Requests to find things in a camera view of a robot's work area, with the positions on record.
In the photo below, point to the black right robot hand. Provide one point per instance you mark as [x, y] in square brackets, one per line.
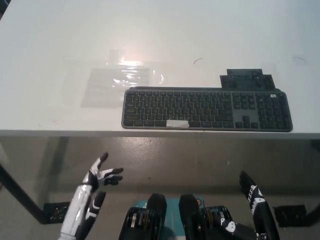
[262, 215]

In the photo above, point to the dark grey full-size keyboard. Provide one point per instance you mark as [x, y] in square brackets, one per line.
[205, 107]

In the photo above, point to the black ribbed robot body block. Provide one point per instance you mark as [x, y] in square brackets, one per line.
[147, 217]
[197, 220]

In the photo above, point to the shiny clear tape piece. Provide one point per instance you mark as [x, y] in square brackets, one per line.
[130, 60]

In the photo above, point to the translucent grey plastic sheet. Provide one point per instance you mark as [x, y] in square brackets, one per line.
[105, 90]

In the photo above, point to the white tape strip on spacebar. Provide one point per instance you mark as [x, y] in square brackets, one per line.
[177, 123]

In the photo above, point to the black table leg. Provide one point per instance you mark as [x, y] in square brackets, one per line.
[22, 192]

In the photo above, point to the black device behind keyboard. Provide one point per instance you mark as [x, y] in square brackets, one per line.
[246, 80]

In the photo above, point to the black floor foot plate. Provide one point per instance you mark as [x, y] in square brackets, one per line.
[56, 212]
[290, 216]

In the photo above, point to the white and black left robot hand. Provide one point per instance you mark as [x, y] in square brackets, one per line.
[80, 207]

